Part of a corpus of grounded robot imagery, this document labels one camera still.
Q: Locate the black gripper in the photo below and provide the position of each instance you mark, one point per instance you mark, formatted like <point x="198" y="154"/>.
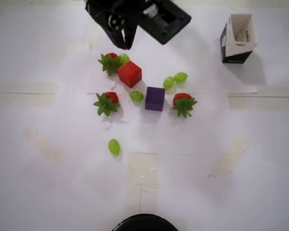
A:
<point x="116" y="23"/>

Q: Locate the red wooden cube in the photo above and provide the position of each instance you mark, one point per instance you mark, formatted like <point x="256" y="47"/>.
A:
<point x="128" y="73"/>

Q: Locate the purple wooden cube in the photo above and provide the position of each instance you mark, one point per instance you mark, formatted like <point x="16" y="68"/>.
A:
<point x="155" y="98"/>

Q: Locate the green plastic grape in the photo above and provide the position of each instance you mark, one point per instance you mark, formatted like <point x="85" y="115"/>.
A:
<point x="181" y="77"/>
<point x="168" y="82"/>
<point x="136" y="96"/>
<point x="114" y="146"/>
<point x="124" y="57"/>

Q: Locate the red plastic strawberry green leaves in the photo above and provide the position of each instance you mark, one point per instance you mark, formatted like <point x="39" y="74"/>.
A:
<point x="183" y="103"/>
<point x="106" y="104"/>
<point x="108" y="63"/>

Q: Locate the open white black cardboard box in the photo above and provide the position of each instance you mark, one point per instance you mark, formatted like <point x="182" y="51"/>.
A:
<point x="236" y="56"/>

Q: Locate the black round dome object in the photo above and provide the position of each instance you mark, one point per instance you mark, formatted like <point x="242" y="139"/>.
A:
<point x="144" y="223"/>

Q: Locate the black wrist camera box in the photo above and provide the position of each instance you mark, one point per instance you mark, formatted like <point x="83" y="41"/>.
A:
<point x="166" y="36"/>

